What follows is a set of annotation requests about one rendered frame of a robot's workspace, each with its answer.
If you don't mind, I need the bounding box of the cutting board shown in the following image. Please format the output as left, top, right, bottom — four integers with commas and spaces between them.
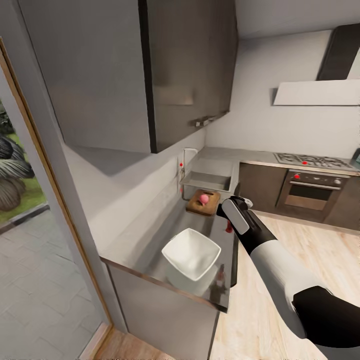
186, 189, 221, 217

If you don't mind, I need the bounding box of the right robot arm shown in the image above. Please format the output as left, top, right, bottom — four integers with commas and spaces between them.
216, 195, 360, 360

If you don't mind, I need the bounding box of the parer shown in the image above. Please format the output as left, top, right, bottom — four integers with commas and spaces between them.
225, 183, 241, 233

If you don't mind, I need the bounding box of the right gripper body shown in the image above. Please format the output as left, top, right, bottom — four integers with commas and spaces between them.
216, 204, 228, 219

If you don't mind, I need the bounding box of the vidalia onion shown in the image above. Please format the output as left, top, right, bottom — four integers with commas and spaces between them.
199, 194, 208, 205

